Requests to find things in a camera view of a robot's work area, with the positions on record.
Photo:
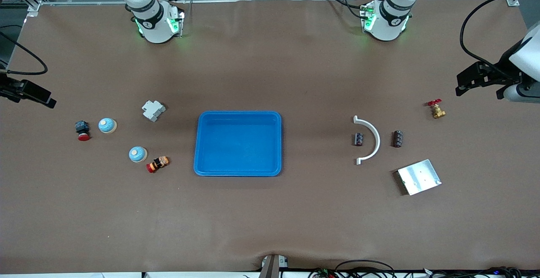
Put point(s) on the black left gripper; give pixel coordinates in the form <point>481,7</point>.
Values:
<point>497,76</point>

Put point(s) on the dark brown cylindrical capacitor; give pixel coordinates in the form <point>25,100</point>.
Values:
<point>359,139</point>
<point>397,138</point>

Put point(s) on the silver metal plate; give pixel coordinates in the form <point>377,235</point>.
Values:
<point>419,177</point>

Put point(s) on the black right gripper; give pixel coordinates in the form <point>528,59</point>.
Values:
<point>9,89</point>

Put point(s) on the light blue dome bell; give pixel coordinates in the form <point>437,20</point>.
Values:
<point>106,125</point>
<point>137,154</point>

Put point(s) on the blue plastic tray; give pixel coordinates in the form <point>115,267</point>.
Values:
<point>238,143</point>

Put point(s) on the red yellow emergency stop button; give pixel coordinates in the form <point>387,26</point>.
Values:
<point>158,164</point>

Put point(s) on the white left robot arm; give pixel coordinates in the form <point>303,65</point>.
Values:
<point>390,16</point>

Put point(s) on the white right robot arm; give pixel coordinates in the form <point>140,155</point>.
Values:
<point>154,20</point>

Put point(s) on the aluminium table edge rail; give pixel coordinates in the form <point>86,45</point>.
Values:
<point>253,0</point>

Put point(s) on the grey metal mount post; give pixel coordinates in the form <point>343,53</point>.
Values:
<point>271,267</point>

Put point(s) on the red mushroom button black base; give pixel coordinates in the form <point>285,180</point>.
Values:
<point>82,128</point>

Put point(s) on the white circuit breaker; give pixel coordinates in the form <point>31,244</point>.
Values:
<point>152,110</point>

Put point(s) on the white curved plastic bracket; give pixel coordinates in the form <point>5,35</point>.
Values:
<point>376,141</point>

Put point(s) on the brown table mat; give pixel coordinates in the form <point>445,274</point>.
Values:
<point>295,219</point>

